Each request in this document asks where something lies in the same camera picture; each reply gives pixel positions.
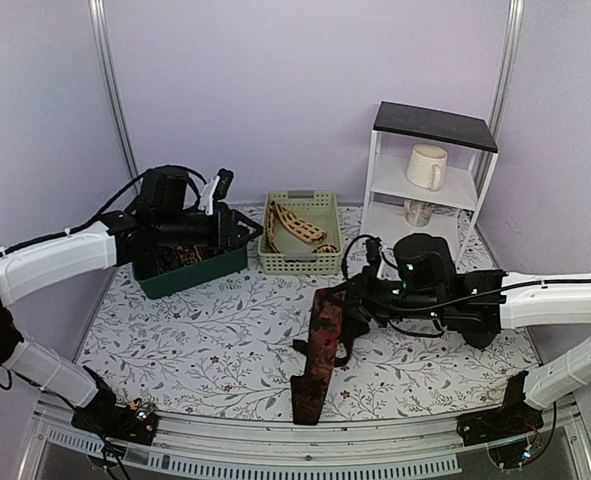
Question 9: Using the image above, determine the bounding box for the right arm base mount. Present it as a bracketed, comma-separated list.
[456, 401, 544, 446]

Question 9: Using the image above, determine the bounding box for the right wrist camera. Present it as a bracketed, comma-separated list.
[365, 237, 382, 273]

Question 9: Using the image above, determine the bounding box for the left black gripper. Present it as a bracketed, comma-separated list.
[157, 209, 266, 251]

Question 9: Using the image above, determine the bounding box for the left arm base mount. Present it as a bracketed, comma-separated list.
[71, 397, 159, 446]

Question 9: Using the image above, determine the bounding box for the floral white table mat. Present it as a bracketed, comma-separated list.
[72, 202, 544, 422]

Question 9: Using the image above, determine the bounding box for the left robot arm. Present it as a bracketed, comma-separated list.
[0, 165, 263, 440]

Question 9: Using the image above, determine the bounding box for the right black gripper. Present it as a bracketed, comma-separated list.
[326, 264, 446, 327]

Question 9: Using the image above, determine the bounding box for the white shelf with black top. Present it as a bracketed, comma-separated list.
[360, 101, 499, 267]

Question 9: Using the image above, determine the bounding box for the dark green divided organizer box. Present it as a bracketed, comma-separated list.
[132, 246, 248, 299]

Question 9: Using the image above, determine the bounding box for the tan black patterned tie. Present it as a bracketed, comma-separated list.
[265, 201, 339, 254]

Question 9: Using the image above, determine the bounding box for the aluminium front rail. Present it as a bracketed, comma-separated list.
[18, 397, 591, 479]

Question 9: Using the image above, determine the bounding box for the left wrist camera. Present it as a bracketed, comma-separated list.
[198, 168, 234, 216]

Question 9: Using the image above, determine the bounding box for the left aluminium frame post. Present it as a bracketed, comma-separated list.
[88, 0, 140, 179]

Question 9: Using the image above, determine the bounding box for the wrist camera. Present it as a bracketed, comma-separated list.
[198, 168, 234, 216]
[365, 237, 382, 273]

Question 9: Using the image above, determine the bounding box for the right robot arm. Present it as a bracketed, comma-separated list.
[323, 233, 591, 436]

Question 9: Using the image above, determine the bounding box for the cream ceramic mug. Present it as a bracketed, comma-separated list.
[406, 144, 448, 191]

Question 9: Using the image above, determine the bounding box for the tan patterned rolled tie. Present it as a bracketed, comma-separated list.
[176, 246, 202, 267]

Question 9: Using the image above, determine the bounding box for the aluminium frame post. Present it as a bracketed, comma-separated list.
[487, 0, 525, 144]
[88, 0, 140, 179]

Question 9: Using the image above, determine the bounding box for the right aluminium frame post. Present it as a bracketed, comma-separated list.
[487, 0, 525, 144]

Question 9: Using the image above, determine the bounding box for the beige plastic slotted basket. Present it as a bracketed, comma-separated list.
[258, 190, 344, 275]

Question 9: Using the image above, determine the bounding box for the patterned glass cup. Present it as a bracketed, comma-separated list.
[404, 199, 434, 228]

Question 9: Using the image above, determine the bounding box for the black white dotted rolled tie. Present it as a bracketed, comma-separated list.
[154, 247, 181, 274]

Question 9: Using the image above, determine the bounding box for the dark red patterned tie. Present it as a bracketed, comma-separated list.
[290, 287, 357, 426]

